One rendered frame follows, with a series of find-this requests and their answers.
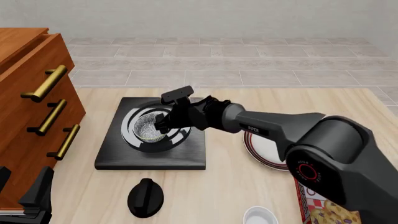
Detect wooden cabinet drawer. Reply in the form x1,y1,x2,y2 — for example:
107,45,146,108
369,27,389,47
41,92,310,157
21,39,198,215
0,68,83,152
0,109,87,210
0,33,76,110

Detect wooden cabinet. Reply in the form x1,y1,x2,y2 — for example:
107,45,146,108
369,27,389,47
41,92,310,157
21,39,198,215
0,27,87,210

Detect flat black stove plate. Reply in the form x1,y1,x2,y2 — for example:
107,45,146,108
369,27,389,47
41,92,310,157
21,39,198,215
95,96,208,171

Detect white plate with red rings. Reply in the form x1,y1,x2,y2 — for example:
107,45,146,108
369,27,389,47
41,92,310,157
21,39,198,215
242,129,295,172

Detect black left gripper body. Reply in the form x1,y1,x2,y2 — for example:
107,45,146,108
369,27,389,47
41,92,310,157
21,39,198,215
0,205,52,224

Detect brass drawer handle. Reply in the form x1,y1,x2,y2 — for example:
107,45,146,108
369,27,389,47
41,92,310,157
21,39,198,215
46,123,81,161
20,64,68,103
26,99,68,137

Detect small white bowl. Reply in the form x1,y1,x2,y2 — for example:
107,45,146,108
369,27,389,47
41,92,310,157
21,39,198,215
243,205,279,224

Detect printed cookie box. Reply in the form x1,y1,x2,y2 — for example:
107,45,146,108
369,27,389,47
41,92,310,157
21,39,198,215
294,176,362,224

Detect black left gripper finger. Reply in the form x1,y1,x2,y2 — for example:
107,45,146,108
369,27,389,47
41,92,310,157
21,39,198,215
0,166,12,194
18,166,55,211

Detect round black stove knob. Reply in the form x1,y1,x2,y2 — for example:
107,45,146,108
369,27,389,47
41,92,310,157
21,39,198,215
126,177,165,219

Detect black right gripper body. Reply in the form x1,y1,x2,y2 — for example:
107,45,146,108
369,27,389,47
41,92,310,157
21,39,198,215
167,102,208,131

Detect black patterned bowl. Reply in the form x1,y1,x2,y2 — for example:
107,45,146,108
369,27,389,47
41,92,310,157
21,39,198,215
121,103,193,154

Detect small flat plate on stalk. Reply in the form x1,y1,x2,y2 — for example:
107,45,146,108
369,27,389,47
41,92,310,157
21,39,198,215
160,85,195,106

